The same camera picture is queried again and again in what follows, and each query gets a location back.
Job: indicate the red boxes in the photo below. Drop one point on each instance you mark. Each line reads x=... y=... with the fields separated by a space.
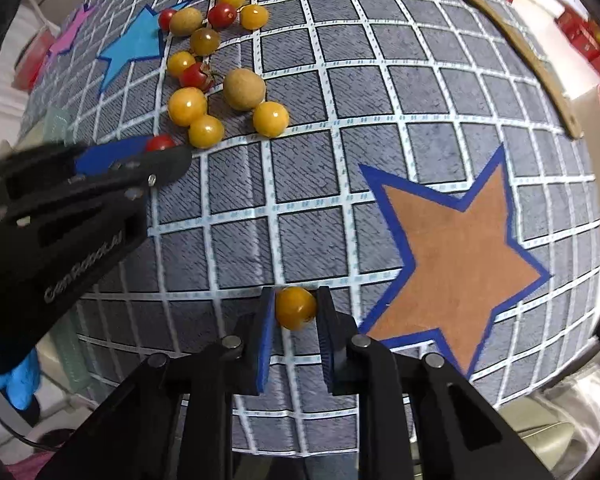
x=582 y=40

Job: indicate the round yellow cherry tomato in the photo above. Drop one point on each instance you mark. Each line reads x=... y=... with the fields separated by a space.
x=295 y=308

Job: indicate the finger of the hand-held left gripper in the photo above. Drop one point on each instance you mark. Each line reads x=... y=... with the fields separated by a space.
x=102 y=159
x=170 y=165

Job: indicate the grey grid mat with stars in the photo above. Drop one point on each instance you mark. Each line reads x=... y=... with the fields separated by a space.
x=360 y=110

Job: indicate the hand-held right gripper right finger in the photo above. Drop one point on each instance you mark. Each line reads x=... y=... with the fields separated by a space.
x=326 y=345

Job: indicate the orange-brown cherry tomato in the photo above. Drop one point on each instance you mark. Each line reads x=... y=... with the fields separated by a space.
x=205 y=41

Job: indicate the green translucent plastic container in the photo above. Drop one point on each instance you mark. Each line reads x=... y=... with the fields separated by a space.
x=72 y=355

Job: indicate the cluster of yellow cherry tomatoes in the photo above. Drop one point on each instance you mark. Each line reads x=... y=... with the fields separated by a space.
x=187 y=106

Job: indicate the person's left hand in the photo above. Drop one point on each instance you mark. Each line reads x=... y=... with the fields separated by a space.
x=20 y=385

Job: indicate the tan longan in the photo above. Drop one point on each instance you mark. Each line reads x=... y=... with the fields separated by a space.
x=186 y=21
x=244 y=89

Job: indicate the red cherry tomato with stem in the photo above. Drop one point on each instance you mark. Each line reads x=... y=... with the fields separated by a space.
x=196 y=76

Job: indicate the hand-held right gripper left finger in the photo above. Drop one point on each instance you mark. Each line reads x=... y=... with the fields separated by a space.
x=264 y=345

